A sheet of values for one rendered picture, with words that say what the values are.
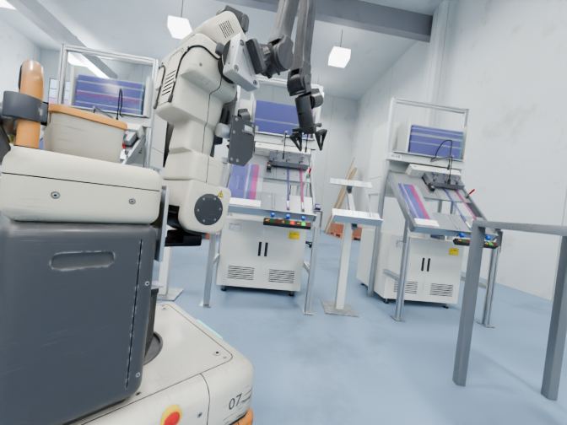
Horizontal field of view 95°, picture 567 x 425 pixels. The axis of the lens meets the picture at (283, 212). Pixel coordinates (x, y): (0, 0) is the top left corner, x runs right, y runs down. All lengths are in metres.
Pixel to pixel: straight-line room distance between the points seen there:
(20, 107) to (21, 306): 0.35
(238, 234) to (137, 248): 1.60
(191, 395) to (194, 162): 0.63
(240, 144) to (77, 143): 0.44
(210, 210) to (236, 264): 1.38
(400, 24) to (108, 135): 7.05
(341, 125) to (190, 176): 10.47
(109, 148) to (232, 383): 0.70
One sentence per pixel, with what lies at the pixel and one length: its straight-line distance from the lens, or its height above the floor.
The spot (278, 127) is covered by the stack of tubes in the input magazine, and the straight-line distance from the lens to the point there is 2.40.
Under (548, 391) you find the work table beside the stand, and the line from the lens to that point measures 1.93.
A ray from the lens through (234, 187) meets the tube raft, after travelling 2.00.
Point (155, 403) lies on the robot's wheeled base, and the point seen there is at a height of 0.28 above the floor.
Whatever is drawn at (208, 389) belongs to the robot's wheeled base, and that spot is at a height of 0.26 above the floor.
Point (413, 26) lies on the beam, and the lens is 7.59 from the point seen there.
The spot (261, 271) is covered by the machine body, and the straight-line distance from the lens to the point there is 2.23.
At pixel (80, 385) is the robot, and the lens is 0.72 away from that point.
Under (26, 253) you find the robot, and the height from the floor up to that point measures 0.64.
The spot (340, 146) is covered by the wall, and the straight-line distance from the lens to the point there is 10.96.
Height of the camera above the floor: 0.76
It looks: 1 degrees down
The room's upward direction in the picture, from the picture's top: 6 degrees clockwise
